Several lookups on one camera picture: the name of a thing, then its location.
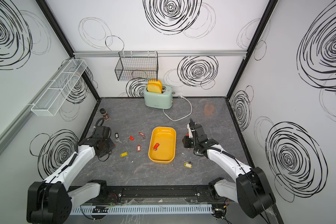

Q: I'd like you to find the black wire wall basket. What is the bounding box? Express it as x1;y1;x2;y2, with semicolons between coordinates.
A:
114;51;159;81

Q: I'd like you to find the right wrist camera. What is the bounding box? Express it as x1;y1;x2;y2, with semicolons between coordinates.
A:
187;118;206;138

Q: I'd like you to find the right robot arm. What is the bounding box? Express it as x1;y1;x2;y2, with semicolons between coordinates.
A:
182;136;276;218

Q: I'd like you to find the yellow toast slice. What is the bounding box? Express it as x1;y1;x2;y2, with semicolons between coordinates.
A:
147;79;163;93

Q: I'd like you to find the white toaster power cable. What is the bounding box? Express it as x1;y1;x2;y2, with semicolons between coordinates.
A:
162;95;193;122

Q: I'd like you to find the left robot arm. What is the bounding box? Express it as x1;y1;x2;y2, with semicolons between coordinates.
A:
26;138;115;224

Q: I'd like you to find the mint green toaster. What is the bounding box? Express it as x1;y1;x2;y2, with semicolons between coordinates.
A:
144;85;173;109

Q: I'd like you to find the low yellow key tag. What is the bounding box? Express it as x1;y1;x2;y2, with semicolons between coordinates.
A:
184;161;193;169

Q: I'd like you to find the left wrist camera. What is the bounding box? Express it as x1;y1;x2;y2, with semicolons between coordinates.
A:
92;118;112;140

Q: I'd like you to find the black white key tag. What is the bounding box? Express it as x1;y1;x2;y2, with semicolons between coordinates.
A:
115;133;122;143

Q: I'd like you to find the white wire wall shelf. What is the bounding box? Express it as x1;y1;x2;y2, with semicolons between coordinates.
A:
31;59;88;116

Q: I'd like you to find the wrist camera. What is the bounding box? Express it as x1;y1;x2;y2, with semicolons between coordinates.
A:
187;118;206;138
92;118;112;140

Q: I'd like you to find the yellow plastic storage box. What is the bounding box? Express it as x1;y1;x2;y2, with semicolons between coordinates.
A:
148;127;176;164

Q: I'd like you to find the brown spice jar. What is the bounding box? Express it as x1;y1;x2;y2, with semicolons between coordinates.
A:
99;108;110;121

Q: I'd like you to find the red upright key tag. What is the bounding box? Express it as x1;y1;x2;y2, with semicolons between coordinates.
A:
153;143;160;151

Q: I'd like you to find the white slotted cable duct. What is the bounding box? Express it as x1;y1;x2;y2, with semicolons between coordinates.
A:
71;204;214;216

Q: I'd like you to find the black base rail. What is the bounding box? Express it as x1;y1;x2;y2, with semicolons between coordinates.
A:
69;183;272;203

